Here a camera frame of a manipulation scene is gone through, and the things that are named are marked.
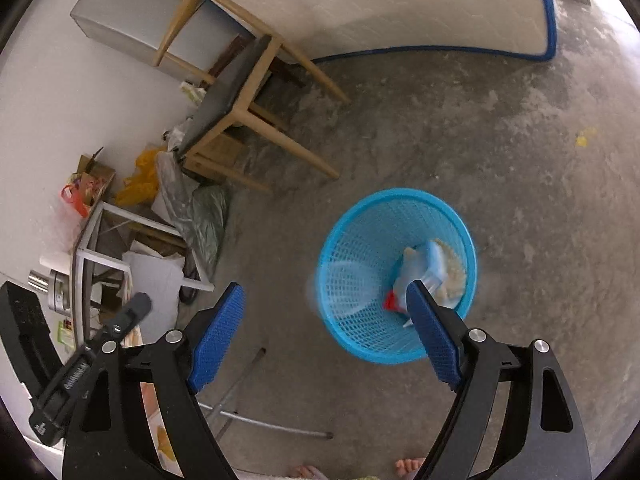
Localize white blue-edged mattress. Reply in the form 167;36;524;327
155;0;558;63

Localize metal pot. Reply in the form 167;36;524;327
27;269;73;313

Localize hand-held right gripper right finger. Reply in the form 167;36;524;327
405;280;593;480

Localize white side table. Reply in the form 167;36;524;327
40;200;216;341

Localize blue plastic wastebasket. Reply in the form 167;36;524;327
317;187;478;366

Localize white printed shopping bag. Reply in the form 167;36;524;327
180;82;207;107

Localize grey refrigerator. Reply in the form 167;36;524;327
70;0;241;81

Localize grey plastic bag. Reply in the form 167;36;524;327
157;152;232;281

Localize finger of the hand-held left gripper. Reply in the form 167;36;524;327
94;292;153;347

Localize metal table leg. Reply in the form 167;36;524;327
200;347;333;441

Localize light blue packet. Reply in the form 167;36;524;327
392;240;451;311

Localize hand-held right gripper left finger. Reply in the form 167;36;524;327
61;282;247;480

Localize yellow plastic bag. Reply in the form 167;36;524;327
117;147;161;206

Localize white board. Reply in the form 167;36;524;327
122;250;186;331

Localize open cardboard box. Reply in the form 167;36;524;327
65;147;118;216

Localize person's right foot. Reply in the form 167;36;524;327
395;457;427;479

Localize wooden chair dark seat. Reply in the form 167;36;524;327
152;0;351;196

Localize small red plastic bag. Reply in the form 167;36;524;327
61;185;91;217

